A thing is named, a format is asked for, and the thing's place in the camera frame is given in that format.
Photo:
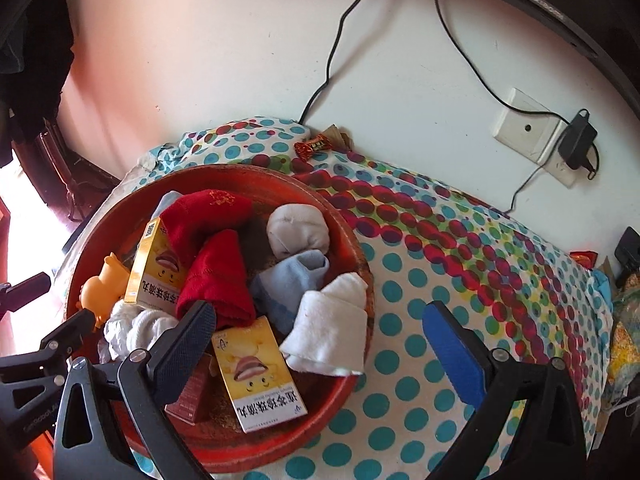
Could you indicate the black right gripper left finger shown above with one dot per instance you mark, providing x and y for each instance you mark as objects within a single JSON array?
[{"x": 89, "y": 443}]

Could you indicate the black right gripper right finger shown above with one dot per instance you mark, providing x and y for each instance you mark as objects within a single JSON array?
[{"x": 550, "y": 440}]

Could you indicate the maroon and cream box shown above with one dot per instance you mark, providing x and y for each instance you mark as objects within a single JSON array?
[{"x": 192, "y": 402}]

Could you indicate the white sock pair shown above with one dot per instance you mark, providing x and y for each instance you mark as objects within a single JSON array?
[{"x": 123, "y": 332}]

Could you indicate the white sock ball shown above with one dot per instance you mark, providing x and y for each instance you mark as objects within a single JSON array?
[{"x": 146, "y": 329}]

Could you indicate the yellow cartoon medicine box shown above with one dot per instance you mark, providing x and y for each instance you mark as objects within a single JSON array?
[{"x": 259, "y": 384}]

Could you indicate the red sock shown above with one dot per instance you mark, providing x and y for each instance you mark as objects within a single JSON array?
[
  {"x": 218, "y": 277},
  {"x": 195, "y": 217}
]

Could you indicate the white towel sock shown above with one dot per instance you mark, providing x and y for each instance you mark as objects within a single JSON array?
[{"x": 329, "y": 334}]

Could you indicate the orange toy duck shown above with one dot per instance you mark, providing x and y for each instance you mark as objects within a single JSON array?
[{"x": 101, "y": 292}]

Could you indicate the blue white patterned cloth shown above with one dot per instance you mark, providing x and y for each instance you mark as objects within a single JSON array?
[{"x": 603, "y": 292}]

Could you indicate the red snack packet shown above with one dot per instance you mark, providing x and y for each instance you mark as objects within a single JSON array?
[{"x": 585, "y": 258}]

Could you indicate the black clamp stand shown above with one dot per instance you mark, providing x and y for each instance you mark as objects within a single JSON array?
[{"x": 627, "y": 251}]

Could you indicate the blue grey sock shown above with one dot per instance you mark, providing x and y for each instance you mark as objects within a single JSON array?
[
  {"x": 166, "y": 201},
  {"x": 278, "y": 291}
]

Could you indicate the round red tray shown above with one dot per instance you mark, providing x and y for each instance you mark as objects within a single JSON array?
[{"x": 218, "y": 442}]

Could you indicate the black power adapter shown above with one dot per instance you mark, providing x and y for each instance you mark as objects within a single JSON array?
[{"x": 576, "y": 138}]

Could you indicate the red candy wrapper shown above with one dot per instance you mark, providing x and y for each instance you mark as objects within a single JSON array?
[{"x": 304, "y": 150}]

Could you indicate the dark hanging clothes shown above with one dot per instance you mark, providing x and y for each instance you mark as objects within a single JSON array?
[{"x": 36, "y": 54}]

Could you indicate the black plug with cable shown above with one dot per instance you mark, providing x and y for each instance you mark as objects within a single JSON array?
[{"x": 591, "y": 162}]

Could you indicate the white wall socket plate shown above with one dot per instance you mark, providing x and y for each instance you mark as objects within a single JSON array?
[{"x": 533, "y": 137}]

